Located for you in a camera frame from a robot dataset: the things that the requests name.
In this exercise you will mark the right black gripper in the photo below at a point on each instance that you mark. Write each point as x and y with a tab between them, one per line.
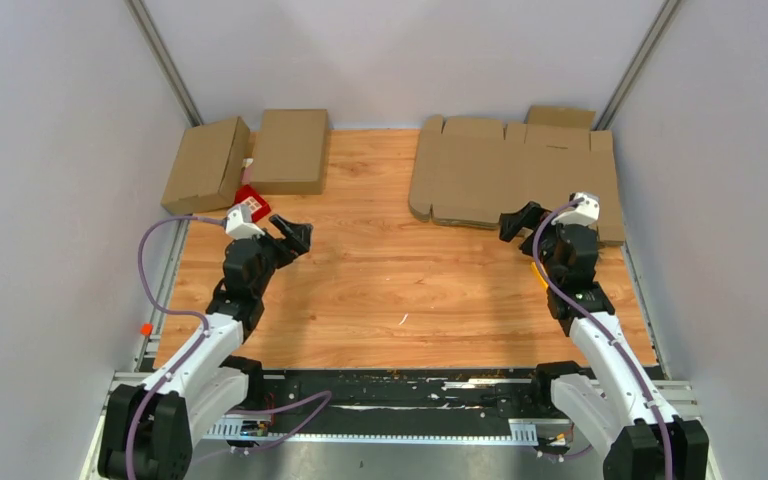
531	215

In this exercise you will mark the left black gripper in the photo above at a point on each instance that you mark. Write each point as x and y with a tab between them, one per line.
298	236

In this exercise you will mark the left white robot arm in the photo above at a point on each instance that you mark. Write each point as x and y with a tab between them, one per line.
151	429

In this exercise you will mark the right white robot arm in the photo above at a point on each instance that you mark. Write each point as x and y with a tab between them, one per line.
635	431

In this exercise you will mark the folded cardboard box upright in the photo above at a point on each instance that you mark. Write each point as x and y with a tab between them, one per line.
289	157

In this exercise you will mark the folded cardboard box far left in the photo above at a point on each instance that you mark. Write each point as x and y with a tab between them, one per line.
208	167

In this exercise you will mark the yellow plastic wedge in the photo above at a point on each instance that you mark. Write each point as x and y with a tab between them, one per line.
540	278

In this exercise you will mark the red plastic block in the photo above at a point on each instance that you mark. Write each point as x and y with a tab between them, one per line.
250	198

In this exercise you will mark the stack of flat cardboard sheets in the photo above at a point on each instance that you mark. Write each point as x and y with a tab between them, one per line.
470	170

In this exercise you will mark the pink white small item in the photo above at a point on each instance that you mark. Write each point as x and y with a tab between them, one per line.
246	171

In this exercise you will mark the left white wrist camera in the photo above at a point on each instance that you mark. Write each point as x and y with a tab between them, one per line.
239	224

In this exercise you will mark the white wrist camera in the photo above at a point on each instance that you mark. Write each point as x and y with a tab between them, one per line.
583	209
239	224

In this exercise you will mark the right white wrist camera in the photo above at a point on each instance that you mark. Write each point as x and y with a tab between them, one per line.
583	209

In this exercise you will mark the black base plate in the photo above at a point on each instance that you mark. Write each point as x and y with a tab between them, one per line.
409	403

